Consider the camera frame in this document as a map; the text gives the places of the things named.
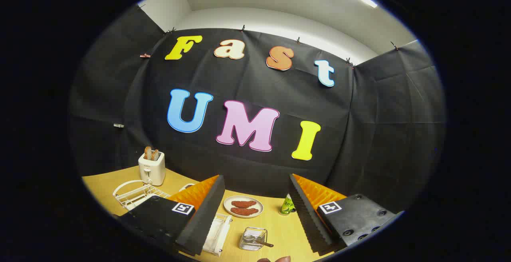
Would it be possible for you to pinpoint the wooden handled metal spoon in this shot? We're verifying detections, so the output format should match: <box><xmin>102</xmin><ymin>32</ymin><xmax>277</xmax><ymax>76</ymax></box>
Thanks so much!
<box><xmin>244</xmin><ymin>235</ymin><xmax>274</xmax><ymax>248</ymax></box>

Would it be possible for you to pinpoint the white toaster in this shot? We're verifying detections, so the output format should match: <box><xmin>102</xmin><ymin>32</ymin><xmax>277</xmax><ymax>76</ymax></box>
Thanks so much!
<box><xmin>138</xmin><ymin>151</ymin><xmax>166</xmax><ymax>187</ymax></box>

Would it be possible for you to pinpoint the white plate with patties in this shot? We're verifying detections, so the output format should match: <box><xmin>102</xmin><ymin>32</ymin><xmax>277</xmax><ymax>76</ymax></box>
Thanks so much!
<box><xmin>224</xmin><ymin>195</ymin><xmax>264</xmax><ymax>218</ymax></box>

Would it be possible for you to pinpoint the green drink bottle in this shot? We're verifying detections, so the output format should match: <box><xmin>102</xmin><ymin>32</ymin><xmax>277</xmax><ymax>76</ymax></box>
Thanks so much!
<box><xmin>279</xmin><ymin>193</ymin><xmax>297</xmax><ymax>216</ymax></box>

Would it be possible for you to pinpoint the white wire dish rack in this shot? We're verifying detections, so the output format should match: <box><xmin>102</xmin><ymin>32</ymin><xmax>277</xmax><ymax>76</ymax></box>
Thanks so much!
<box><xmin>113</xmin><ymin>180</ymin><xmax>233</xmax><ymax>257</ymax></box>

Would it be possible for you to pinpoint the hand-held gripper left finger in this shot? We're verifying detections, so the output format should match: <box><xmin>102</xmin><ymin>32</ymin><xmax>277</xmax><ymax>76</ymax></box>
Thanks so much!
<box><xmin>113</xmin><ymin>174</ymin><xmax>226</xmax><ymax>257</ymax></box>

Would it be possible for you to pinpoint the metal wire basket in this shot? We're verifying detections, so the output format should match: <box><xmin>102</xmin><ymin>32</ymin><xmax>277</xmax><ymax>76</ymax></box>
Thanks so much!
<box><xmin>239</xmin><ymin>227</ymin><xmax>268</xmax><ymax>251</ymax></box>

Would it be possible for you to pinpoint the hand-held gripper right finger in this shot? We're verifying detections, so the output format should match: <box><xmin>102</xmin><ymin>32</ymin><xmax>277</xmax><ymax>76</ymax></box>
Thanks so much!
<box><xmin>288</xmin><ymin>173</ymin><xmax>404</xmax><ymax>256</ymax></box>

